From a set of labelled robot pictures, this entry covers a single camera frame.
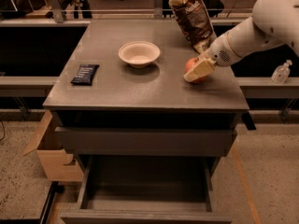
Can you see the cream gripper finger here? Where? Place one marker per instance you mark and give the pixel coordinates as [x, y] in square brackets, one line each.
[209, 67]
[203, 55]

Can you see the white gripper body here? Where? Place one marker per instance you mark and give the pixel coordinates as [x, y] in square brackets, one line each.
[220, 52]

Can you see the red apple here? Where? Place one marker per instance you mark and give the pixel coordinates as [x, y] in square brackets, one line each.
[192, 72]

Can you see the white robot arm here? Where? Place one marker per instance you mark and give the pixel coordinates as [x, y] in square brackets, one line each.
[273, 23]

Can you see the grey drawer cabinet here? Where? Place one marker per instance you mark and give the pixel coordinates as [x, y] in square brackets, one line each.
[152, 97]

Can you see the open grey middle drawer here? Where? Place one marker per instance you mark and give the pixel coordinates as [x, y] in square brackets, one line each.
[145, 190]

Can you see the closed grey top drawer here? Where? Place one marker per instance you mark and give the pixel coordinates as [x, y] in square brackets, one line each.
[146, 142]

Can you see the brown chip bag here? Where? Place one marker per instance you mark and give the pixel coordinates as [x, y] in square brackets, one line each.
[193, 19]

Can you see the clear sanitizer pump bottle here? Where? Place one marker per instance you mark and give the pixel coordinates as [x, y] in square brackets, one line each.
[282, 72]

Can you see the white paper bowl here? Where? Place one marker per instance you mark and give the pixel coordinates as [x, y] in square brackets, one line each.
[139, 54]

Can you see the dark blue snack packet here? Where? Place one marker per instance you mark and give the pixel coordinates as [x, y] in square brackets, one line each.
[85, 74]

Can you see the cardboard box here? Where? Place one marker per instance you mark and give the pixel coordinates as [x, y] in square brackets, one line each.
[56, 163]

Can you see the metal railing frame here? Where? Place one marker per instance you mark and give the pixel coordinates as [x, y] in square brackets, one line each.
[61, 10]

